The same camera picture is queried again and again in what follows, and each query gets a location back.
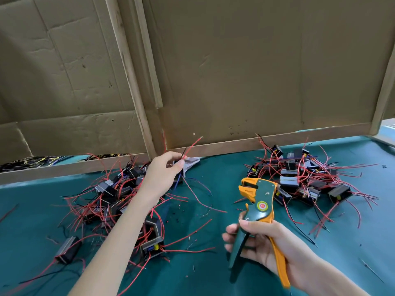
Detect transformer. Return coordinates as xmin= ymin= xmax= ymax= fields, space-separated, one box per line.
xmin=176 ymin=136 xmax=228 ymax=213

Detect flat grey board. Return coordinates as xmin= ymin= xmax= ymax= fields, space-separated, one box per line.
xmin=373 ymin=118 xmax=395 ymax=147

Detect crumpled grey plastic bag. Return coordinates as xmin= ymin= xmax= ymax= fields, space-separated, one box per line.
xmin=176 ymin=156 xmax=201 ymax=178

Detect person's left forearm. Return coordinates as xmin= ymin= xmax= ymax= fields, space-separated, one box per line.
xmin=68 ymin=194 xmax=158 ymax=296

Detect smooth brown cardboard panel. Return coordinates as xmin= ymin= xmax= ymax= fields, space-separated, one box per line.
xmin=145 ymin=0 xmax=395 ymax=148

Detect pile of wired transformers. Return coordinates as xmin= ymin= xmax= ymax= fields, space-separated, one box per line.
xmin=235 ymin=134 xmax=379 ymax=237
xmin=0 ymin=151 xmax=217 ymax=296

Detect wide wooden post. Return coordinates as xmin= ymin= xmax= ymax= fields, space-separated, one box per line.
xmin=105 ymin=0 xmax=157 ymax=159

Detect wooden corner post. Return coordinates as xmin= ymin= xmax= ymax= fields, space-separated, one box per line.
xmin=369 ymin=58 xmax=395 ymax=135

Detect orange green wire strippers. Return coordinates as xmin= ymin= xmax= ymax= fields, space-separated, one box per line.
xmin=228 ymin=177 xmax=291 ymax=289

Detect person's right forearm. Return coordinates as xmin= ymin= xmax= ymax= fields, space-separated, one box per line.
xmin=296 ymin=252 xmax=368 ymax=296

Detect person's left hand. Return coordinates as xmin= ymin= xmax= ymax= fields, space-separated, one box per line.
xmin=139 ymin=151 xmax=186 ymax=206

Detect person's right hand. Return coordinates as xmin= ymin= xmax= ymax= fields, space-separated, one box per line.
xmin=222 ymin=217 xmax=316 ymax=287

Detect thin wooden strip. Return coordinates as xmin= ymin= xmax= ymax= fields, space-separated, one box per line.
xmin=132 ymin=0 xmax=164 ymax=109

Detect creased brown cardboard panel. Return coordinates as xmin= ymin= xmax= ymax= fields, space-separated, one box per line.
xmin=0 ymin=0 xmax=149 ymax=164

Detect heap of black cables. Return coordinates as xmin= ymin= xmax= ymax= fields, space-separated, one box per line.
xmin=0 ymin=154 xmax=124 ymax=173

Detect long wooden bottom rail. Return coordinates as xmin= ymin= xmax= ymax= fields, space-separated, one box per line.
xmin=167 ymin=123 xmax=373 ymax=159

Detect short wooden bottom rail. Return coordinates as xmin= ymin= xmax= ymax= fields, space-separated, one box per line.
xmin=0 ymin=154 xmax=151 ymax=185

